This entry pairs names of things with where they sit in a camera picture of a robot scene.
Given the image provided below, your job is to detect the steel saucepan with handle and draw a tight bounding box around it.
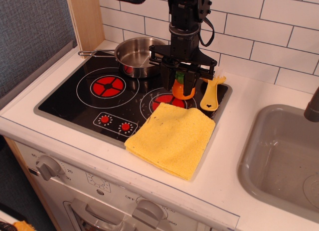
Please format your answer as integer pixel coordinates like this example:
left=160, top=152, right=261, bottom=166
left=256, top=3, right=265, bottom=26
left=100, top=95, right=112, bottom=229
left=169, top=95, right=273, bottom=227
left=78, top=37, right=164, bottom=79

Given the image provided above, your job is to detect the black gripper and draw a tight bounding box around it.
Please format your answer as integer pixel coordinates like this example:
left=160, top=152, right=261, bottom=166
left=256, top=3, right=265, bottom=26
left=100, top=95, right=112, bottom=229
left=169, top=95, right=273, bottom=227
left=149, top=29, right=217, bottom=97

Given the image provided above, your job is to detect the yellow scrub brush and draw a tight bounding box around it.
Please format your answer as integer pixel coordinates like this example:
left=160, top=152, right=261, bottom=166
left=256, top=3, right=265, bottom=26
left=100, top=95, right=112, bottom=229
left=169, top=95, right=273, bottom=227
left=200, top=67, right=226, bottom=112

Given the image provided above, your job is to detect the red right stove knob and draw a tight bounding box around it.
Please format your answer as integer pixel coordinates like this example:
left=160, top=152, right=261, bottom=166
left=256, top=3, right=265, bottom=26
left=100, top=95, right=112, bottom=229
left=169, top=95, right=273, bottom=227
left=121, top=123, right=131, bottom=131

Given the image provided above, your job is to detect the oven door with handle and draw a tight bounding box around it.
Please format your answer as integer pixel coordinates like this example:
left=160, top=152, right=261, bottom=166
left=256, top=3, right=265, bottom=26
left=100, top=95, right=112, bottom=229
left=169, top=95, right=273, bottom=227
left=62, top=197, right=200, bottom=231

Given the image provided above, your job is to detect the red stove knob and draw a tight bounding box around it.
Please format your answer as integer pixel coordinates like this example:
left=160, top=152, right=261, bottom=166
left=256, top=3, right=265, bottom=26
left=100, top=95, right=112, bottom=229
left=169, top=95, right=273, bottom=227
left=121, top=123, right=131, bottom=131
left=100, top=115, right=110, bottom=124

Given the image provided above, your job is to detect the orange carrot salt shaker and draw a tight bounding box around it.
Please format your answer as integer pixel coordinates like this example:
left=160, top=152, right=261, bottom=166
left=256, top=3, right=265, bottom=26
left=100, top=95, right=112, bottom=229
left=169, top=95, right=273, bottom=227
left=171, top=72, right=195, bottom=100

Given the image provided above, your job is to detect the grey faucet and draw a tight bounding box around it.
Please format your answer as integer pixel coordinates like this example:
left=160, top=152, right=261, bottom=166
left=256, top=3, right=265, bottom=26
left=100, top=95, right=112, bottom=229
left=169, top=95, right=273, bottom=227
left=304, top=87, right=319, bottom=122

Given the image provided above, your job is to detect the grey timer knob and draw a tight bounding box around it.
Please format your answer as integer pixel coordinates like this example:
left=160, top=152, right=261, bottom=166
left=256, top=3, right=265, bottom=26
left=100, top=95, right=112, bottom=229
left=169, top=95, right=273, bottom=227
left=36, top=155, right=61, bottom=181

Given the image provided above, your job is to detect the grey oven knob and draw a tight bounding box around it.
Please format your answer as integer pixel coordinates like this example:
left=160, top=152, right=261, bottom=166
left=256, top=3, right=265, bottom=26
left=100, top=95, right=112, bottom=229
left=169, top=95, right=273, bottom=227
left=132, top=200, right=164, bottom=229

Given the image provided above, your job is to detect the yellow folded cloth napkin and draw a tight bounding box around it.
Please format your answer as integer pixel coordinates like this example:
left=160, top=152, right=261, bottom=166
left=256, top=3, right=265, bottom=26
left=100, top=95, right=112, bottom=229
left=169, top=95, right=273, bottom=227
left=125, top=103, right=215, bottom=180

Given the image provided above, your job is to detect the wooden side post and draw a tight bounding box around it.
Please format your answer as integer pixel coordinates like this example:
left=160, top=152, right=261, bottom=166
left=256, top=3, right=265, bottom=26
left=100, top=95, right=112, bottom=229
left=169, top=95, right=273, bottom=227
left=67, top=0, right=105, bottom=51

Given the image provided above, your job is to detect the orange fuzzy object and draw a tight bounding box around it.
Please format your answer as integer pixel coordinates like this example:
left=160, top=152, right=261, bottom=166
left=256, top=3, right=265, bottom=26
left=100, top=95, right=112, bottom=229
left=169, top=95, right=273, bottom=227
left=0, top=221, right=35, bottom=231

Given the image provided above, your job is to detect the red left stove knob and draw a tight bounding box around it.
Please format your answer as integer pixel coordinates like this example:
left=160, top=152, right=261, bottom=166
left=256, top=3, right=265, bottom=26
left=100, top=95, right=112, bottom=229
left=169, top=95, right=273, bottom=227
left=100, top=115, right=110, bottom=124

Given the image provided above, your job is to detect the black toy stovetop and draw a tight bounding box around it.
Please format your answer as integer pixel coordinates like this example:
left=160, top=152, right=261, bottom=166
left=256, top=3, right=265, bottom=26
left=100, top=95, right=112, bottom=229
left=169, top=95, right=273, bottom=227
left=33, top=49, right=233, bottom=149

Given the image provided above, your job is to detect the grey sink basin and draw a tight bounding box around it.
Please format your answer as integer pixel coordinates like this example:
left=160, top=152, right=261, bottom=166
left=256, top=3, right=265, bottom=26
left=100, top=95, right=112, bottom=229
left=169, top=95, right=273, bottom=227
left=238, top=104, right=319, bottom=223

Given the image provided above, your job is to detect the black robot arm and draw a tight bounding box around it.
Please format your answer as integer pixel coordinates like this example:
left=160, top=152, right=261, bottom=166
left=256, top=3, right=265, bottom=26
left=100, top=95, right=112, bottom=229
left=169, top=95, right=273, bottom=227
left=149, top=0, right=217, bottom=96

